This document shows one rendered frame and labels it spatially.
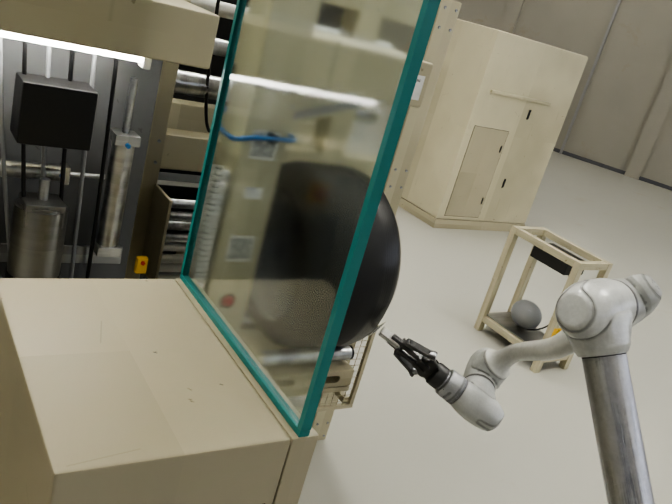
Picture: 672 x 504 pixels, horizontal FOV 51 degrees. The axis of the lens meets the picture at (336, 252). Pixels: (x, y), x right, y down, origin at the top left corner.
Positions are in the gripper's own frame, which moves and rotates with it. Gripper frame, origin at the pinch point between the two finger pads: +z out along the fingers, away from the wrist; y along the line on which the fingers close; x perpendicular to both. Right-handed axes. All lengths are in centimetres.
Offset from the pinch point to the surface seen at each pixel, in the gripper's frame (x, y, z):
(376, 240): 1.4, -24.7, 22.4
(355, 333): -8.2, -0.7, 9.7
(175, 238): -1, 25, 71
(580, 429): 152, 113, -152
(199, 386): -83, -46, 36
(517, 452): 103, 110, -115
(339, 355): -4.8, 14.9, 7.7
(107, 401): -95, -47, 45
